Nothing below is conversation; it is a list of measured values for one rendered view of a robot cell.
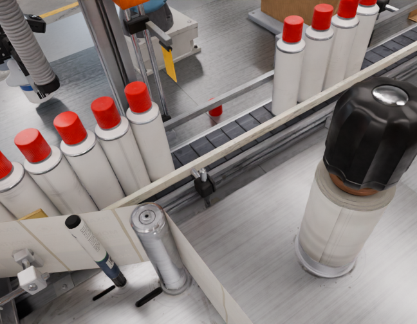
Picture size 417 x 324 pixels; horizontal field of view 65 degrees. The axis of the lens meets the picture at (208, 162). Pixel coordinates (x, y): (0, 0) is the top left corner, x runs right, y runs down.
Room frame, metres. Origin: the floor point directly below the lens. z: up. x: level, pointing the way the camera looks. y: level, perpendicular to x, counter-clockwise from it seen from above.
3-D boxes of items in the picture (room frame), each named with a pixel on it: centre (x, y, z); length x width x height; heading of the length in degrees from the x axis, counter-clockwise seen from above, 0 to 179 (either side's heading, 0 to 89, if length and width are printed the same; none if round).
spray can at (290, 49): (0.53, -0.17, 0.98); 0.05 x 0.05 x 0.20
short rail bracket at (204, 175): (0.34, 0.01, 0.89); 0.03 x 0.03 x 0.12; 27
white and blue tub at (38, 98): (0.74, 0.42, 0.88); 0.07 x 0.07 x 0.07
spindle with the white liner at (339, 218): (0.21, -0.16, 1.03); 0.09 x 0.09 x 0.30
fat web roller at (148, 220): (0.19, 0.07, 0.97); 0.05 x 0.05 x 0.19
